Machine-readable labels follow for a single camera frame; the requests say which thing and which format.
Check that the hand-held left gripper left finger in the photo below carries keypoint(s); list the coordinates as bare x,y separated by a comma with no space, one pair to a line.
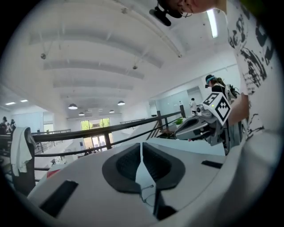
93,188

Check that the black head camera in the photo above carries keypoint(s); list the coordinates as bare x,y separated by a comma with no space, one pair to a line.
162,17

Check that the black office chair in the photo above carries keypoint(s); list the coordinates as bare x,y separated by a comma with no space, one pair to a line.
28,177

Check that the person's white printed shirt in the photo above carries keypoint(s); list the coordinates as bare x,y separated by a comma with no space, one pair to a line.
250,33

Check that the black metal railing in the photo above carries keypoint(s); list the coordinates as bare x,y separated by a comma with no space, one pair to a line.
88,132

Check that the green potted plant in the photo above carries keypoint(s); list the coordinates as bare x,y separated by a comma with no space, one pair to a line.
179,121

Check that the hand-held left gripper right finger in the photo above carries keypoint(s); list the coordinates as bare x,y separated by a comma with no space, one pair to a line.
177,173

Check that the grey cloth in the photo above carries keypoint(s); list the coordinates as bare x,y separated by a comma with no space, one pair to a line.
20,150

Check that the person's head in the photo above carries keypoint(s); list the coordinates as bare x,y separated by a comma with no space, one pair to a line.
199,5

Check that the person's right forearm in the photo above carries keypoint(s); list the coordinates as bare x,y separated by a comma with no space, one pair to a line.
239,110

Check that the ceiling panel light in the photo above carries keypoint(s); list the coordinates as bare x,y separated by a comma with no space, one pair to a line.
10,103
24,100

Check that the long ceiling strip light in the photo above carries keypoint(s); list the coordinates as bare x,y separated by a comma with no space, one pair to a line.
212,22

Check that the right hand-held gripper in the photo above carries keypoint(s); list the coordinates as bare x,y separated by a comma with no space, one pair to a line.
218,108

